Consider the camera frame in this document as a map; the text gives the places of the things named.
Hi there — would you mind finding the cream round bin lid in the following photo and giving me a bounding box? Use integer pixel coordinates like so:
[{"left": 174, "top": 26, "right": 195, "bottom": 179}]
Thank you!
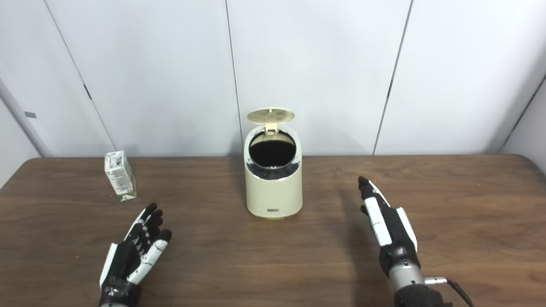
[{"left": 247, "top": 108, "right": 295, "bottom": 133}]

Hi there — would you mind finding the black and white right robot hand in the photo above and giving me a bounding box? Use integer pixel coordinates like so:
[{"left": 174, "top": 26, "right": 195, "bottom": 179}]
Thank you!
[{"left": 357, "top": 176, "right": 421, "bottom": 278}]

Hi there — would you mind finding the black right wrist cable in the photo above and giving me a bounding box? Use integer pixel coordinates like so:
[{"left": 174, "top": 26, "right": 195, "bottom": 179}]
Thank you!
[{"left": 424, "top": 277, "right": 475, "bottom": 307}]

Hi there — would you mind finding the cream-colored cylindrical bin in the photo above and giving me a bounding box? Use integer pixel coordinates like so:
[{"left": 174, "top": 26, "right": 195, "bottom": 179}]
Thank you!
[{"left": 244, "top": 122, "right": 303, "bottom": 220}]

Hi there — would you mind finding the white wall corner post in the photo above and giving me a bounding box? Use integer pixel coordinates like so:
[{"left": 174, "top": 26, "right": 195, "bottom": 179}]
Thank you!
[{"left": 0, "top": 77, "right": 52, "bottom": 157}]

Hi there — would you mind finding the white and green milk carton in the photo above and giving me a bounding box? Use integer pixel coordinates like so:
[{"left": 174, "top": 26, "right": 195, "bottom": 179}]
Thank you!
[{"left": 105, "top": 150, "right": 137, "bottom": 202}]

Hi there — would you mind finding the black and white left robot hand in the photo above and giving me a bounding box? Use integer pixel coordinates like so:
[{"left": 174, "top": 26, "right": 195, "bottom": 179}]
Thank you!
[{"left": 99, "top": 203, "right": 173, "bottom": 290}]

